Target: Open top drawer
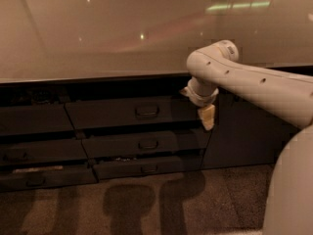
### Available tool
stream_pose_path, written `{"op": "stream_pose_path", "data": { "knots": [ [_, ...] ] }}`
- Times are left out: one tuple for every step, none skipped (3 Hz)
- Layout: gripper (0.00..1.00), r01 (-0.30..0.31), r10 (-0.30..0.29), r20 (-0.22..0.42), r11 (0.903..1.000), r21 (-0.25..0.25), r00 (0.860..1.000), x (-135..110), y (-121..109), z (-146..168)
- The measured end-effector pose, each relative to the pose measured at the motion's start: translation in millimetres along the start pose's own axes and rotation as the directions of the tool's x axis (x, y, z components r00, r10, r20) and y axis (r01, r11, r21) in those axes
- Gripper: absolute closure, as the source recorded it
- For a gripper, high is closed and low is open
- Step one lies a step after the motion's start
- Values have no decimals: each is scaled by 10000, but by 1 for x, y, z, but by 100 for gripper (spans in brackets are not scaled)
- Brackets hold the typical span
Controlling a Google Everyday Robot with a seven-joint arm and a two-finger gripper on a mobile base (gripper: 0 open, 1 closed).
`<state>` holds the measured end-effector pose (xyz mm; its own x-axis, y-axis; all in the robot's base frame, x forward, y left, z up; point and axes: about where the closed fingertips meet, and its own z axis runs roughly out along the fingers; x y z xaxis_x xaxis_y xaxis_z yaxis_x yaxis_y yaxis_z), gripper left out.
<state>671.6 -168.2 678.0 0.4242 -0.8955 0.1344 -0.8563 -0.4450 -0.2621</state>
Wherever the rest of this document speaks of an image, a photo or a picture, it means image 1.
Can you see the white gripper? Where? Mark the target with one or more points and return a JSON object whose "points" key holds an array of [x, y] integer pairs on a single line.
{"points": [[203, 98]]}

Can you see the dark grey drawer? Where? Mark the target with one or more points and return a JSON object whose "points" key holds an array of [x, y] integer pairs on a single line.
{"points": [[150, 166], [67, 176], [130, 111], [145, 143], [41, 152], [33, 119]]}

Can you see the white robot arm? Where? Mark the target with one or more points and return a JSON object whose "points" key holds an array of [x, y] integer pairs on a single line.
{"points": [[289, 207]]}

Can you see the objects in top left drawer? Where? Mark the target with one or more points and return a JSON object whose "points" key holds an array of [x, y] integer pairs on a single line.
{"points": [[32, 97]]}

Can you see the dark grey cabinet door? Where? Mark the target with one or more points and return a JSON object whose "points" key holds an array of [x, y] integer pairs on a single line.
{"points": [[244, 134]]}

